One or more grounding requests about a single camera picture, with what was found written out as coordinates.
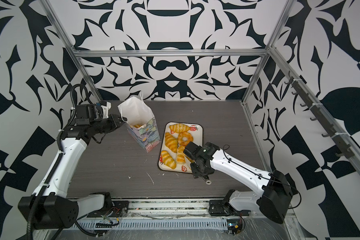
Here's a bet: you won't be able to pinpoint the colourful printed paper bag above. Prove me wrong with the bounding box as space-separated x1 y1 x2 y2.
118 94 161 152

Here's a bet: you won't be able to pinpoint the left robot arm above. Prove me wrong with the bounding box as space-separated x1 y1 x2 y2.
18 84 127 240

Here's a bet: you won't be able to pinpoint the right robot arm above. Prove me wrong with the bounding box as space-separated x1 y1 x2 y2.
184 142 298 224

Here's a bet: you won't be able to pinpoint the centre twisted fake bread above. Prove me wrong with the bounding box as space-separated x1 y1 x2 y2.
176 146 186 165

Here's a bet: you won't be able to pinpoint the bottom left fake croissant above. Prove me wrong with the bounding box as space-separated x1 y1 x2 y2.
161 150 177 169

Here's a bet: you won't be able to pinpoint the left column fake croissant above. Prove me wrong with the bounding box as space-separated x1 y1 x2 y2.
165 132 178 153

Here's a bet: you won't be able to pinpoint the long striped fake croissant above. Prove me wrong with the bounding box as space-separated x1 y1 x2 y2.
169 123 190 134

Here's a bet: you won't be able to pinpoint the strawberry print tray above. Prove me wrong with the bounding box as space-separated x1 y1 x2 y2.
158 122 203 174

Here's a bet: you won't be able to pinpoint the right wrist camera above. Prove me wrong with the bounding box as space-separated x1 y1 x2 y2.
184 142 206 161

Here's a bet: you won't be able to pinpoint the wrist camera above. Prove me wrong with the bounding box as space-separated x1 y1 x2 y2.
184 142 206 161
75 101 112 125

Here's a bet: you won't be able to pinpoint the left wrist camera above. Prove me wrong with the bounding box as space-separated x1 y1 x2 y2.
75 101 112 125

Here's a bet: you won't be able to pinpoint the ring shaped fake bread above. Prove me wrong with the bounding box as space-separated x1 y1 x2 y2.
178 132 194 147

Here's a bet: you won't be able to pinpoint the base rail with cable duct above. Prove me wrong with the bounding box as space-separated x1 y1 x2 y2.
32 197 301 238

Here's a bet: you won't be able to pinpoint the aluminium frame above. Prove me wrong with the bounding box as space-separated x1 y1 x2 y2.
40 1 360 175

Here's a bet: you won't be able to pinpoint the wall hook rack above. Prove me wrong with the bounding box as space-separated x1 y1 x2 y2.
286 76 355 159

